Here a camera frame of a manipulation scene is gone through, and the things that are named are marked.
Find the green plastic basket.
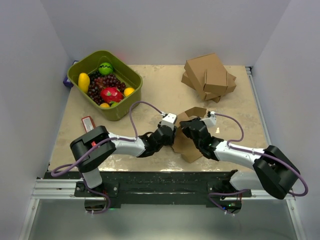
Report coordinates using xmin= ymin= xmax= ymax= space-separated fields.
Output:
xmin=67 ymin=50 xmax=143 ymax=121

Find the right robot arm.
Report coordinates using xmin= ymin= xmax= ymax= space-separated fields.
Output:
xmin=180 ymin=118 xmax=301 ymax=200

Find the red dragon fruit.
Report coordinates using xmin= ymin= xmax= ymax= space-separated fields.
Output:
xmin=100 ymin=87 xmax=124 ymax=104

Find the green apple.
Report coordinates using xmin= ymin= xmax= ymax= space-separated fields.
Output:
xmin=98 ymin=62 xmax=114 ymax=76

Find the orange fruit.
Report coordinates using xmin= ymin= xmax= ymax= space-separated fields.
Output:
xmin=123 ymin=87 xmax=135 ymax=97

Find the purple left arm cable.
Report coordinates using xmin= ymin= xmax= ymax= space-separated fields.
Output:
xmin=51 ymin=100 xmax=167 ymax=216

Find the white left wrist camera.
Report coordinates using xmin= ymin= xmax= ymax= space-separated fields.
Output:
xmin=160 ymin=113 xmax=178 ymax=130

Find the dark purple grape bunch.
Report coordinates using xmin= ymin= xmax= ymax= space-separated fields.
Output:
xmin=87 ymin=71 xmax=126 ymax=105

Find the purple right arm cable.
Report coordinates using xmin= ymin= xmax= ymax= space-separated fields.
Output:
xmin=207 ymin=112 xmax=309 ymax=216

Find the red snack packet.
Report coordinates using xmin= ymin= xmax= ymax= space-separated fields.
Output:
xmin=81 ymin=116 xmax=96 ymax=133

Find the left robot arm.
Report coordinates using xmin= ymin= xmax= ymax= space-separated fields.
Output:
xmin=70 ymin=124 xmax=177 ymax=196

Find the blue box behind basket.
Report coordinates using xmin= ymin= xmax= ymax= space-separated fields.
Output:
xmin=62 ymin=75 xmax=74 ymax=89

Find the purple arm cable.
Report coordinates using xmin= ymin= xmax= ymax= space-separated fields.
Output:
xmin=207 ymin=112 xmax=309 ymax=216
xmin=51 ymin=100 xmax=167 ymax=216

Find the yellow mango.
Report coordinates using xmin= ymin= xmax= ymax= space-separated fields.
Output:
xmin=78 ymin=72 xmax=91 ymax=94

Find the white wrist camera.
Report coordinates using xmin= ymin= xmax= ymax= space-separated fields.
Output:
xmin=160 ymin=113 xmax=178 ymax=130
xmin=202 ymin=111 xmax=217 ymax=128

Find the small yellow fruit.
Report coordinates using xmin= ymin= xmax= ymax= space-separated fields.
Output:
xmin=99 ymin=102 xmax=110 ymax=109

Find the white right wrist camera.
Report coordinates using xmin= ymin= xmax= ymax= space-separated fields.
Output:
xmin=202 ymin=111 xmax=217 ymax=128

